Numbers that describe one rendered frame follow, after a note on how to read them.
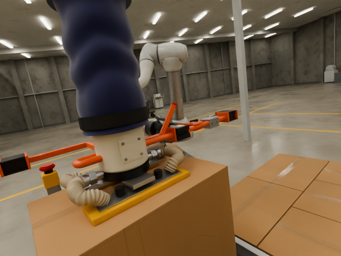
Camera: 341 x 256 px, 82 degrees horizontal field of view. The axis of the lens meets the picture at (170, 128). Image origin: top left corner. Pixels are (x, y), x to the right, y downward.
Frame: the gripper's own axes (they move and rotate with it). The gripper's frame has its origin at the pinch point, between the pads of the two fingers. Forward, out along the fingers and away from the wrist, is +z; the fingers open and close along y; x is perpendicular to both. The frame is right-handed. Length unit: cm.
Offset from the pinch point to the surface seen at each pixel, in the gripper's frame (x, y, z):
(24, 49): -74, -364, -1393
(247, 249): -10, 52, 22
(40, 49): -150, -360, -1365
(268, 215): -44, 59, 15
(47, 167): 46, 10, -47
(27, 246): 75, 115, -172
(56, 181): 44, 18, -46
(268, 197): -61, 59, 7
